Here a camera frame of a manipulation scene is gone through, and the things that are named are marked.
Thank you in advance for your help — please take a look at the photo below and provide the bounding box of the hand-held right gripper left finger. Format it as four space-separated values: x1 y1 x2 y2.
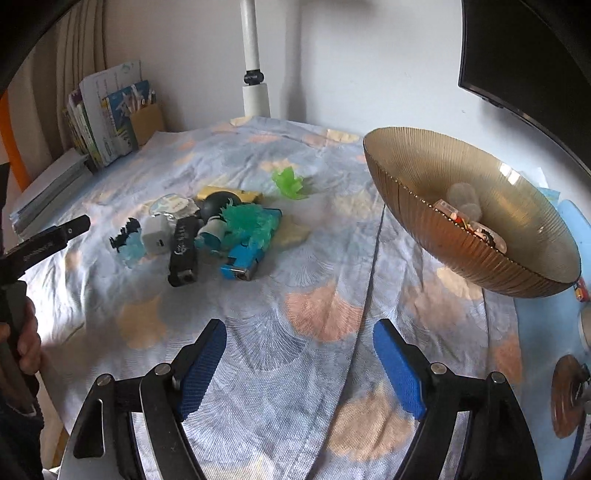
69 318 228 480

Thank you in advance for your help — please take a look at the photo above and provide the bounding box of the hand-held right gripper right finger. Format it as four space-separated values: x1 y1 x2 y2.
373 318 543 480

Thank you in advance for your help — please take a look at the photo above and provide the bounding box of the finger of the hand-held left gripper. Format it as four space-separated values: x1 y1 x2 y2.
4 215 92 274

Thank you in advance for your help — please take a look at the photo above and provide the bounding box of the light blue crystal toy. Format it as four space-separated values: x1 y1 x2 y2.
117 231 148 269

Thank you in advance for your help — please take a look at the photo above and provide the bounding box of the white charger cube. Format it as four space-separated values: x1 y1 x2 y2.
141 216 175 257

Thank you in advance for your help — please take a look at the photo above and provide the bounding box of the blue lighter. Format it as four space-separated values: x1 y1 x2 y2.
221 209 283 282

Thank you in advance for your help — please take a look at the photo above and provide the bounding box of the black lighter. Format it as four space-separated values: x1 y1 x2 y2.
167 217 201 288

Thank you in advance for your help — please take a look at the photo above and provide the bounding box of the clear packet with white label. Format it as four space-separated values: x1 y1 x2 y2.
150 193 200 223

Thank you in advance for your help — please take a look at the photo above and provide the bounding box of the small white teal figure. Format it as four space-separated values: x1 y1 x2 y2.
194 216 228 253

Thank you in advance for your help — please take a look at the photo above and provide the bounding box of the teal spiky toy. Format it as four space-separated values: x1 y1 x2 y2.
221 203 274 253

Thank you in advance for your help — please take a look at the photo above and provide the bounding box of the black ball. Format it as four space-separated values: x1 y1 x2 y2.
199 190 243 220

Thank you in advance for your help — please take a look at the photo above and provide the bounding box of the green plastic toy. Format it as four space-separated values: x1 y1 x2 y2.
271 167 311 201

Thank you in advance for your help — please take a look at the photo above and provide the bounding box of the person's left hand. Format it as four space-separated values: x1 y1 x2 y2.
0 300 43 376

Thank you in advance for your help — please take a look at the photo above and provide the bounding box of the stack of white papers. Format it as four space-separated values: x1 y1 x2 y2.
9 148 94 237

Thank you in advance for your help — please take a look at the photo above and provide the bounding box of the blue shell-patterned bedsheet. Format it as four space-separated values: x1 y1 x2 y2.
21 115 525 480

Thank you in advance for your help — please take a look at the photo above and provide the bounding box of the row of colourful books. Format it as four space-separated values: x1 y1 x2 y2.
62 90 100 169

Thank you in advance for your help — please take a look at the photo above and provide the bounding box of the brown paper envelope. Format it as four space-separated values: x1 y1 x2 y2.
129 102 166 147

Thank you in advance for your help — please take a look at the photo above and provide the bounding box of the light blue mat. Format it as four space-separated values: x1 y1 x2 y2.
516 187 591 480

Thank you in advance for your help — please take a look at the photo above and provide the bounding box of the printed paper bag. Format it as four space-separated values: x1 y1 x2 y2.
104 80 156 154

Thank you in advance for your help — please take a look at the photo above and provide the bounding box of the large white booklet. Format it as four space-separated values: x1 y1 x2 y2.
79 60 144 168

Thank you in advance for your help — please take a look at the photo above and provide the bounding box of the small red white packet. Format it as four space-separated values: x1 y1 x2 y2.
434 200 459 223

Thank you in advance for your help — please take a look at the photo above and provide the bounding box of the beige curtain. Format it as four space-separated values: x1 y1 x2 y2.
25 0 114 155

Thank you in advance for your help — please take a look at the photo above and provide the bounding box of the white pole with black joint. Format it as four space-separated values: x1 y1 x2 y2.
240 0 272 118

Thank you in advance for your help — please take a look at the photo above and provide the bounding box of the black monitor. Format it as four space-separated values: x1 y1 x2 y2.
458 0 591 175

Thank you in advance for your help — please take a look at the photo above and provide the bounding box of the orange chair frame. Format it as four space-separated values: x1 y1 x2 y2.
0 92 29 191

